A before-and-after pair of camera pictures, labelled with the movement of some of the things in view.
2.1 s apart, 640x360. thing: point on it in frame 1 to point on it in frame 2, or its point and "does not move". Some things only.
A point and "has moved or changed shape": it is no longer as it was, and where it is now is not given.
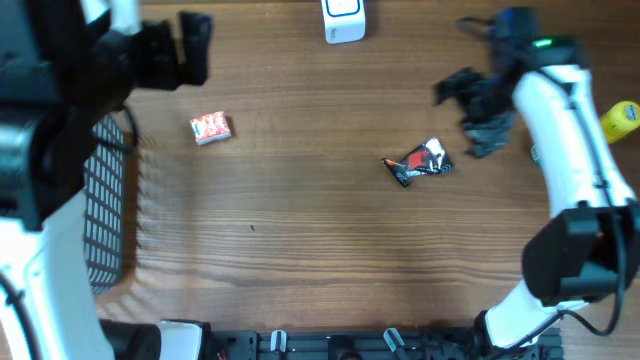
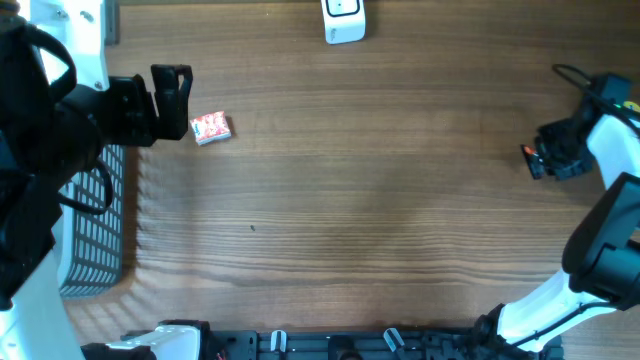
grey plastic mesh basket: (104, 205) does not move
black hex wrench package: (428, 158) has moved or changed shape
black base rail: (370, 345) does not move
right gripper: (482, 137) to (553, 165)
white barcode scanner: (344, 21) does not move
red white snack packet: (210, 127) does not move
